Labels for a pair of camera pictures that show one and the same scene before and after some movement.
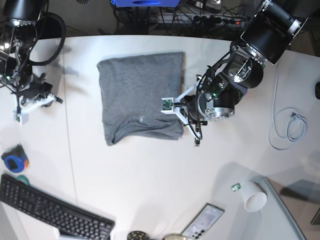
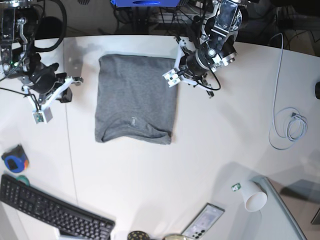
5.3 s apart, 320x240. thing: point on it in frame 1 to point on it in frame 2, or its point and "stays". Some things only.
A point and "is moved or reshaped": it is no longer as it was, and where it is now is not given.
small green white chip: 236,187 stays
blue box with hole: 148,3 stays
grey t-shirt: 132,89 is moved or reshaped
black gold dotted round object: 138,235 stays
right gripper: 193,108 to 191,66
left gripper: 35,93 to 45,87
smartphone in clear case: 202,221 stays
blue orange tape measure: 16,159 stays
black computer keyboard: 70,223 stays
